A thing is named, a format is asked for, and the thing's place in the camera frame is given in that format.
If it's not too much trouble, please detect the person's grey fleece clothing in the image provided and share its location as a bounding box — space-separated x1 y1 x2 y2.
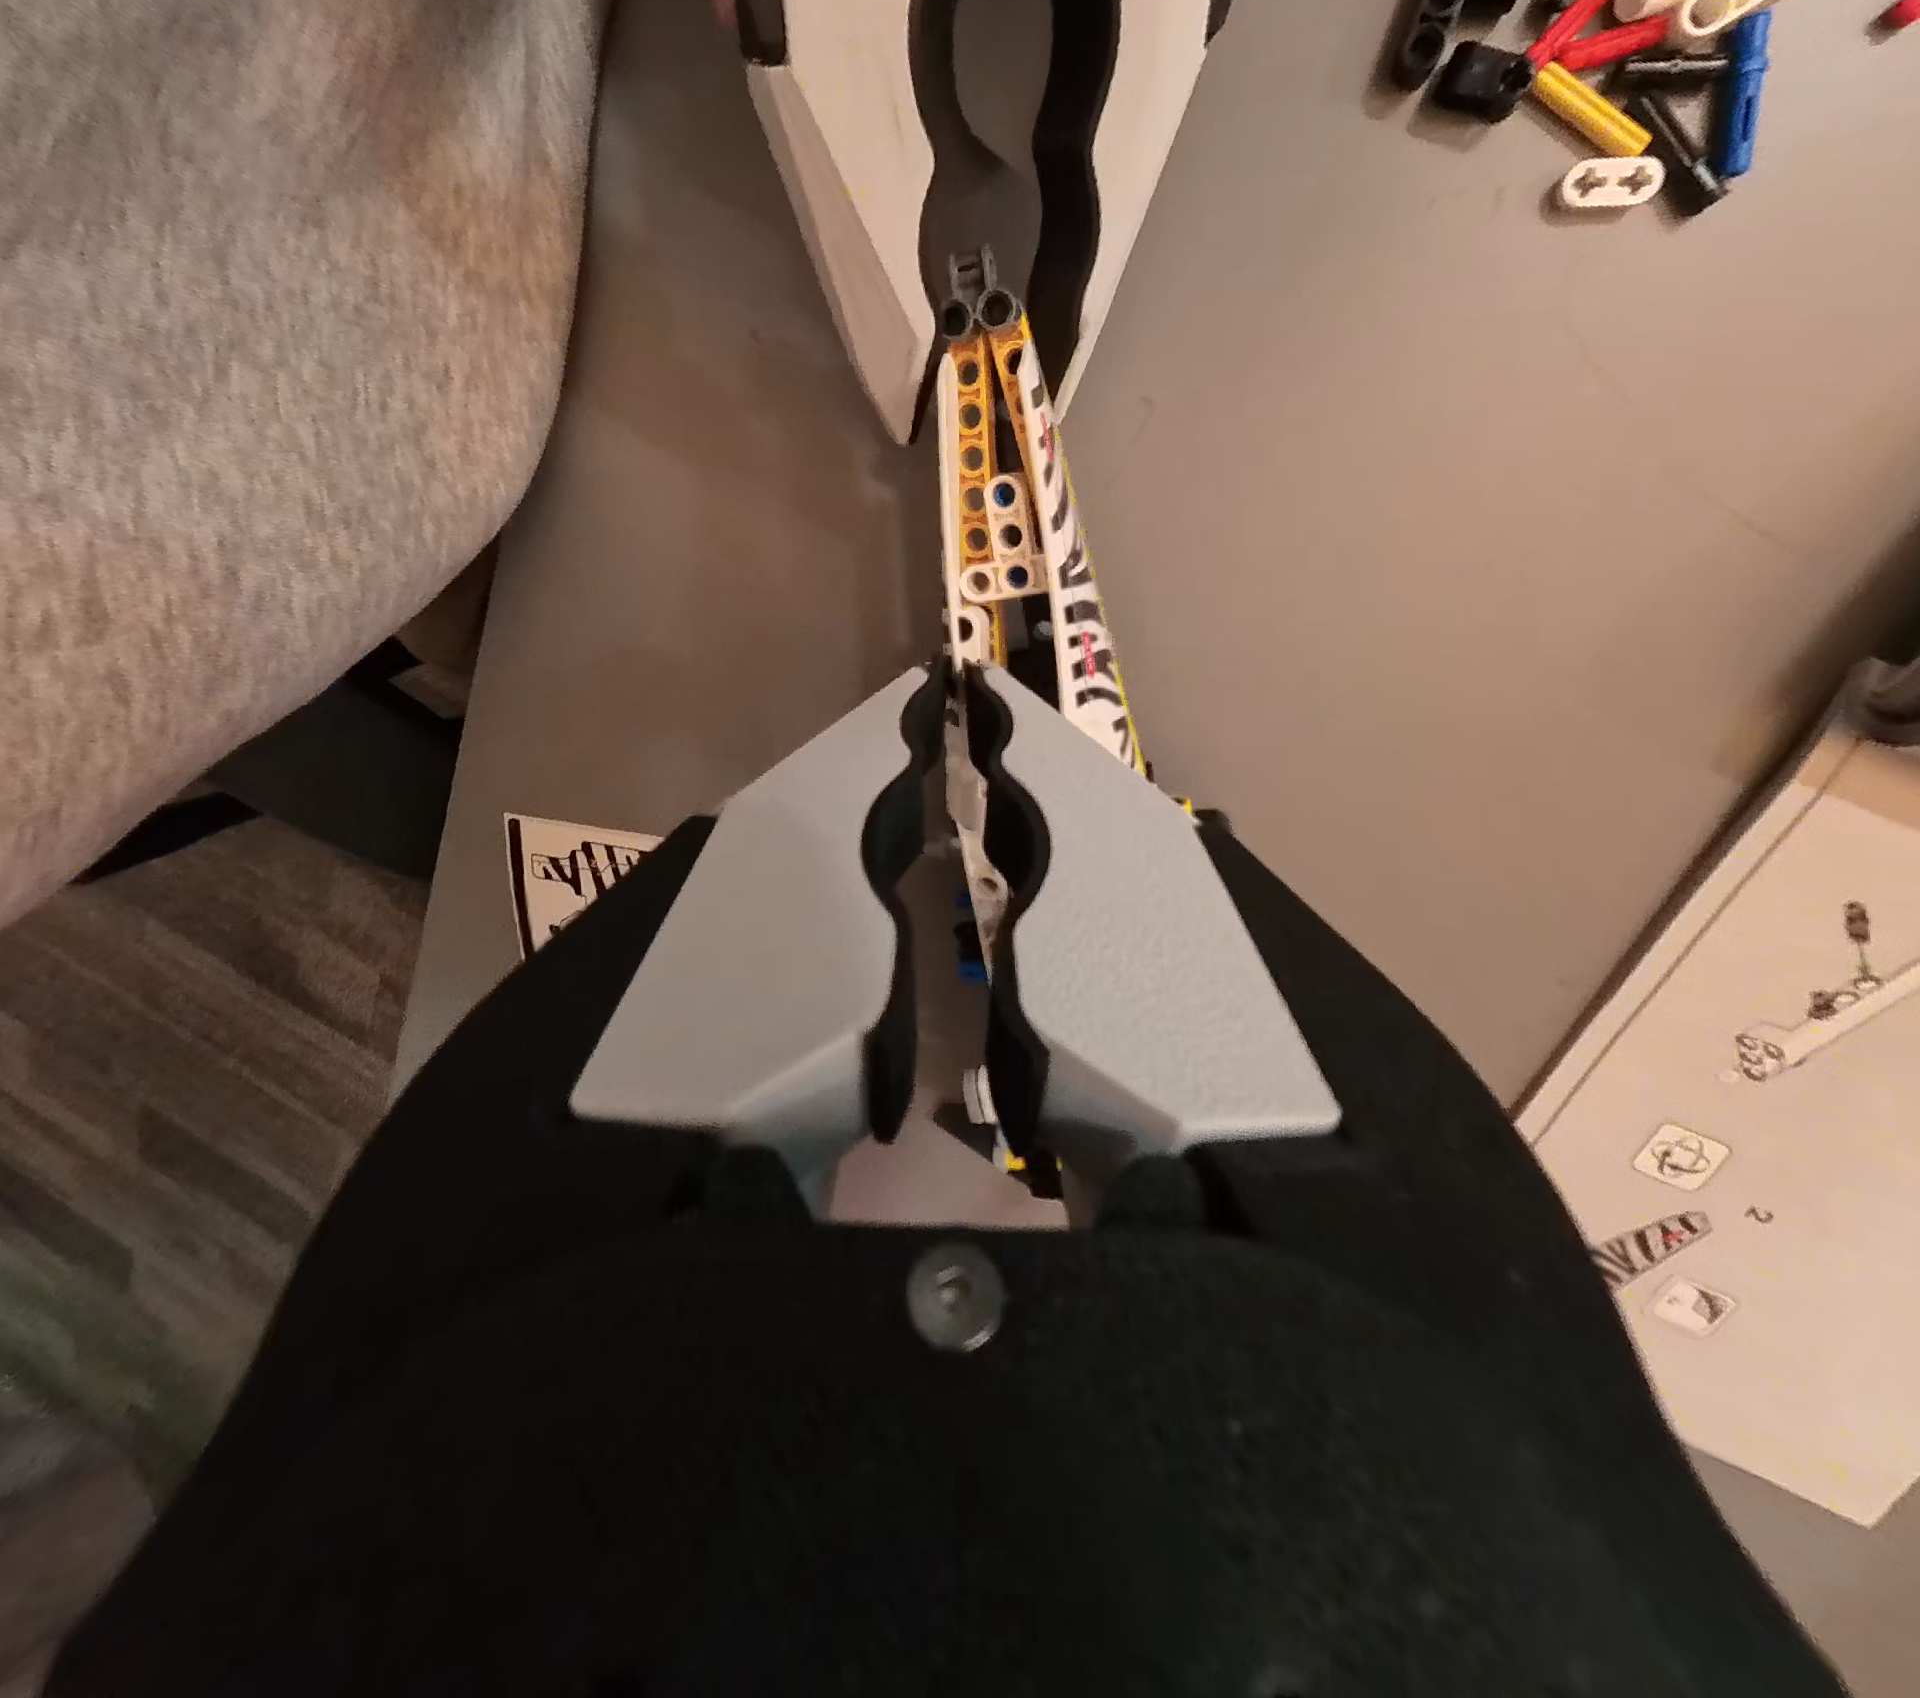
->
0 0 641 899

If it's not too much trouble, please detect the zebra striped lego boom assembly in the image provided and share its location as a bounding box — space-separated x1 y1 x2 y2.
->
927 242 1202 1181

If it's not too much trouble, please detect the zebra striped sticker sheet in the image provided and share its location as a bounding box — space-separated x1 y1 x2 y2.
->
503 810 673 967

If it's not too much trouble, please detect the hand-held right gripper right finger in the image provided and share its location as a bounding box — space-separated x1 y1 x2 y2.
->
960 663 1345 1201

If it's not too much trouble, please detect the lego instruction booklet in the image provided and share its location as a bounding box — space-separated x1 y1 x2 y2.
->
1513 738 1920 1532

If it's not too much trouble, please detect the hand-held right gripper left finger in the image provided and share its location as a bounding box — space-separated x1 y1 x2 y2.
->
570 663 966 1186

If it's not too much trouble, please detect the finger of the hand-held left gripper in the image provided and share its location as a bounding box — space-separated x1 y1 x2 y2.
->
995 0 1248 415
744 0 984 450

